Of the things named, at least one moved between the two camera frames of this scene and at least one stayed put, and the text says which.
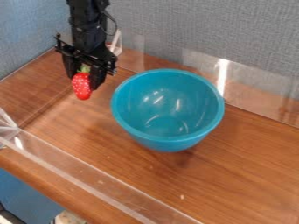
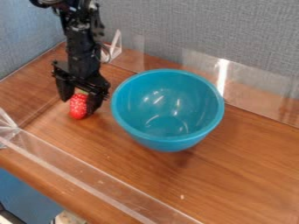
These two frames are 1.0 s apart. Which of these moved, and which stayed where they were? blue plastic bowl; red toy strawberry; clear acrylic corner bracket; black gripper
Moved: black gripper; red toy strawberry
Stayed: clear acrylic corner bracket; blue plastic bowl
